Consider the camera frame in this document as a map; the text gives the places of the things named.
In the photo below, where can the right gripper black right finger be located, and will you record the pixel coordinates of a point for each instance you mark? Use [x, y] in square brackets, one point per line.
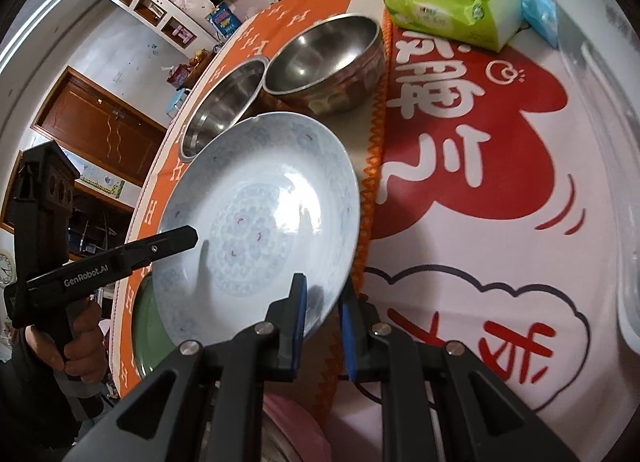
[439, 403]

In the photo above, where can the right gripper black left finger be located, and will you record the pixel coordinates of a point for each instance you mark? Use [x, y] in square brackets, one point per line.
[205, 402]

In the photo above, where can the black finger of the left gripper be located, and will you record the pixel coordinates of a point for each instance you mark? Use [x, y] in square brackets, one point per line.
[67, 288]

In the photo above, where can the green plate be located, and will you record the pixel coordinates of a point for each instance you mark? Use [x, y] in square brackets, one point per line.
[150, 342]

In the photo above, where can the wide steel bowl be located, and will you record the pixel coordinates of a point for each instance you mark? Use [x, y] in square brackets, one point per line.
[237, 96]

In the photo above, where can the white patterned porcelain plate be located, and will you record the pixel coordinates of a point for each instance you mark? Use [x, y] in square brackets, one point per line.
[273, 197]

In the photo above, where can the person's left hand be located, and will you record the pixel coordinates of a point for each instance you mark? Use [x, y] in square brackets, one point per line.
[84, 356]

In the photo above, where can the brown wooden door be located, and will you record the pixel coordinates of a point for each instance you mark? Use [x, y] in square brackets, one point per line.
[96, 125]

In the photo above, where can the blue poster box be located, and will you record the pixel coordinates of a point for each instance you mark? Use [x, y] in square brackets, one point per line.
[224, 20]

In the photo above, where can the orange H-pattern blanket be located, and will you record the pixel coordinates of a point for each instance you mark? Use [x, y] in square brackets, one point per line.
[361, 132]

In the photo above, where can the steel bowl brown outside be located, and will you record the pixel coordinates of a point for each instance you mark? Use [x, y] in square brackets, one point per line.
[329, 68]

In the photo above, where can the blue wet wipes pack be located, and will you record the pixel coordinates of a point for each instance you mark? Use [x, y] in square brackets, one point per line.
[541, 16]

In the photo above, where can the white sterilizer box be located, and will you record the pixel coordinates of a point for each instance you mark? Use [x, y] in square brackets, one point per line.
[600, 48]

